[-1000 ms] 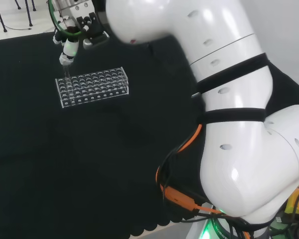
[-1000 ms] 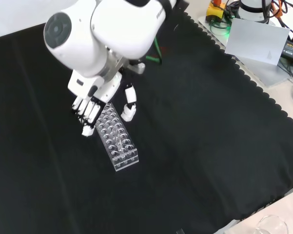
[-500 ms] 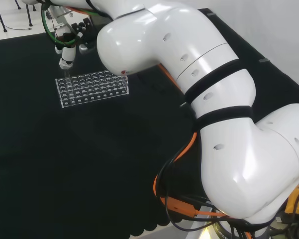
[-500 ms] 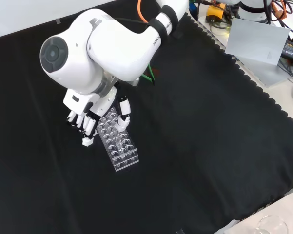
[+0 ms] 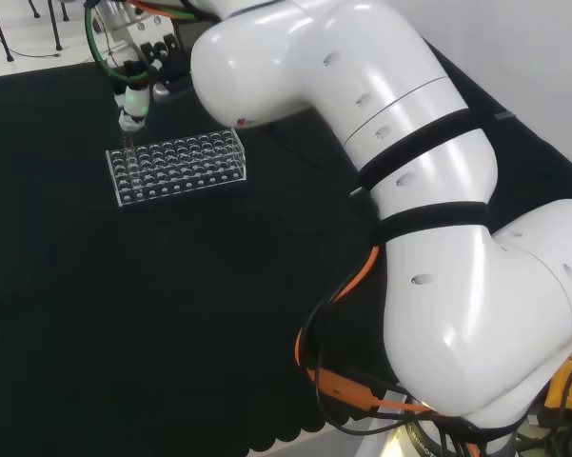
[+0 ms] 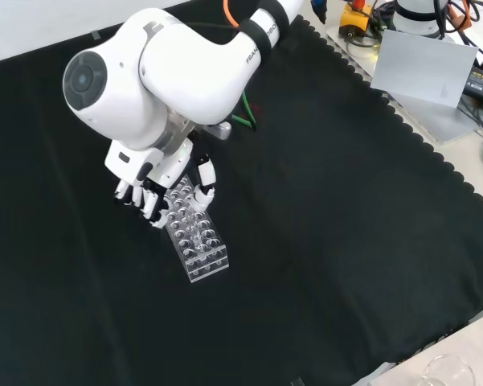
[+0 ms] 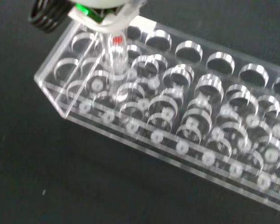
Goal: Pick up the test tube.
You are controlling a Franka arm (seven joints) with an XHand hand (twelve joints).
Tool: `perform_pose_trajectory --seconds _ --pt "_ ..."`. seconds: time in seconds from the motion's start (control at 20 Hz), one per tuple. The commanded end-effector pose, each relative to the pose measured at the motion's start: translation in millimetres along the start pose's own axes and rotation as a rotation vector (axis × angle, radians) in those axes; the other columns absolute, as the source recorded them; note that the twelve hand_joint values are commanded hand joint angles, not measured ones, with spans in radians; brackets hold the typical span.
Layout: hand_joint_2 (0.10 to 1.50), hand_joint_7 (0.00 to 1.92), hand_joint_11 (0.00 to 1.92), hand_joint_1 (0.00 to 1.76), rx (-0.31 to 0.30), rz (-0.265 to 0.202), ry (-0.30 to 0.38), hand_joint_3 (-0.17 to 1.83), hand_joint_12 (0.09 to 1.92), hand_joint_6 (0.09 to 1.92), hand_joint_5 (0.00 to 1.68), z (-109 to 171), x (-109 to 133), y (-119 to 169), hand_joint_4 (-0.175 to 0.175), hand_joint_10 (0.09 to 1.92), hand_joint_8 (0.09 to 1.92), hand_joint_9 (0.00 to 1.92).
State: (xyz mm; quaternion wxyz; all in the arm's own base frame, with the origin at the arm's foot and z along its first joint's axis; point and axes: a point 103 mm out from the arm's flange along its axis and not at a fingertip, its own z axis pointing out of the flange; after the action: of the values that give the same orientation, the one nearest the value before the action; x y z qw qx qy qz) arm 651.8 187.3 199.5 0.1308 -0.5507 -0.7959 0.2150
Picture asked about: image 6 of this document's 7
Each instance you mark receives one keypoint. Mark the black bench cloth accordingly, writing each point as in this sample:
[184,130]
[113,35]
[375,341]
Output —
[345,221]

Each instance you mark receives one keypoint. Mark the yellow stop button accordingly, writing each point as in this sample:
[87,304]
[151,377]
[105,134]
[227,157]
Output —
[355,20]

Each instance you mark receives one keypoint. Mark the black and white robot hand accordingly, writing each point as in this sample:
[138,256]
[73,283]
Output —
[160,177]

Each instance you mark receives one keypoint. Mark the clear glass test tube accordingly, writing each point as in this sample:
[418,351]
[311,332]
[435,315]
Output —
[197,235]

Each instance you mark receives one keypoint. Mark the black power adapter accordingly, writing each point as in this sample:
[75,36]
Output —
[482,82]

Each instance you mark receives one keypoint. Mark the pale board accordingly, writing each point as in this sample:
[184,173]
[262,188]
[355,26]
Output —
[422,68]

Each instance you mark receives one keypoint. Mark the silver wrist mount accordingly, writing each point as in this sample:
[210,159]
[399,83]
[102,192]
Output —
[221,130]

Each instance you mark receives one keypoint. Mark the clear cloth clip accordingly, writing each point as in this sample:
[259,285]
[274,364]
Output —
[95,35]
[298,382]

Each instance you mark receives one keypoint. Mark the clear test tube rack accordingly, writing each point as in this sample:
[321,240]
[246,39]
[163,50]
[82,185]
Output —
[203,263]

